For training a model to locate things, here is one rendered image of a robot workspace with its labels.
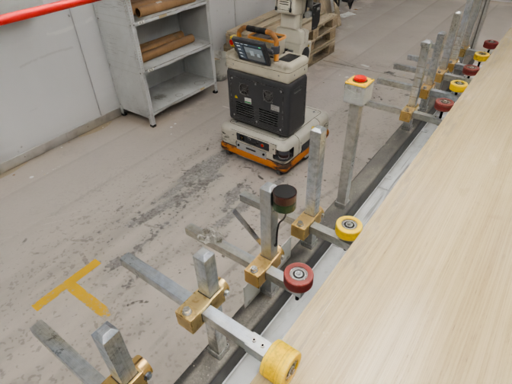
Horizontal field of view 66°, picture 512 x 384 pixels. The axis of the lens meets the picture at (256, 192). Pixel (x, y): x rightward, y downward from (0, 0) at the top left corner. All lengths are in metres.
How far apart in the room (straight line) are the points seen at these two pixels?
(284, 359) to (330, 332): 0.17
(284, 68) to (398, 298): 1.83
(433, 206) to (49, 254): 2.14
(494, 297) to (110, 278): 1.88
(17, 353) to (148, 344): 0.61
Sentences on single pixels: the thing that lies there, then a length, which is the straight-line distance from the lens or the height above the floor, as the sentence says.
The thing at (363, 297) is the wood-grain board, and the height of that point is 0.90.
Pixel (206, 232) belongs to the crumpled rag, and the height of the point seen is 0.87.
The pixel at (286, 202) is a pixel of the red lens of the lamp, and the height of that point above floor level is 1.12.
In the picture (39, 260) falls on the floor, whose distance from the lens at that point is 2.68.
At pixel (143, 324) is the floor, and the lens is 2.15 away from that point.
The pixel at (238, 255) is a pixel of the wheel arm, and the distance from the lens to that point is 1.17.
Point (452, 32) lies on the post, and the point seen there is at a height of 1.06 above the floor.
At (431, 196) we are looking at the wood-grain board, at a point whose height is 0.90.
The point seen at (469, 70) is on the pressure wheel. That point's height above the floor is 0.90.
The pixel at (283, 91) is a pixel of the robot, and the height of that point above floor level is 0.64.
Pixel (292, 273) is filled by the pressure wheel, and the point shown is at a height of 0.90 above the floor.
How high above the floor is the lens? 1.73
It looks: 38 degrees down
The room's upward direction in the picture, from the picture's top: 2 degrees counter-clockwise
